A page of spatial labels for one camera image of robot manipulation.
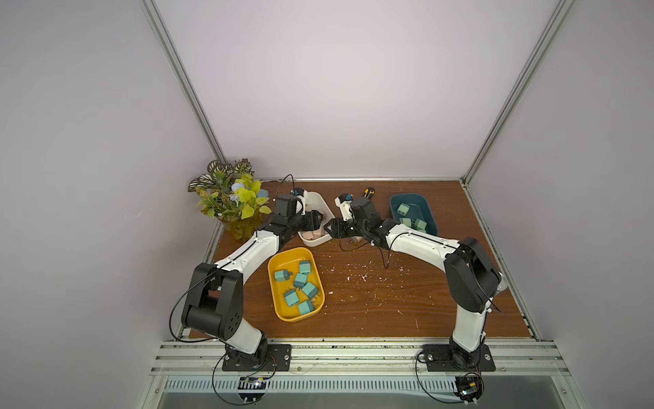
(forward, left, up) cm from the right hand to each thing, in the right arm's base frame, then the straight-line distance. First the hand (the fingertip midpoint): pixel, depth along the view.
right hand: (328, 220), depth 87 cm
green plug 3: (+9, -30, -12) cm, 34 cm away
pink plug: (+2, +7, -13) cm, 15 cm away
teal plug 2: (-16, +10, -14) cm, 24 cm away
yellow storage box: (-9, +15, -12) cm, 21 cm away
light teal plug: (-15, +16, -12) cm, 26 cm away
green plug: (+16, -31, -14) cm, 37 cm away
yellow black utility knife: (+26, -17, -14) cm, 34 cm away
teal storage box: (+18, -38, -16) cm, 46 cm away
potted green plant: (+5, +33, +9) cm, 35 cm away
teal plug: (-12, +9, -13) cm, 20 cm away
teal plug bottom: (-20, +6, -14) cm, 25 cm away
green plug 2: (+8, -37, -14) cm, 40 cm away
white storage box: (+19, +8, -13) cm, 24 cm away
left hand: (+3, +4, 0) cm, 5 cm away
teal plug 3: (-23, +12, -14) cm, 29 cm away
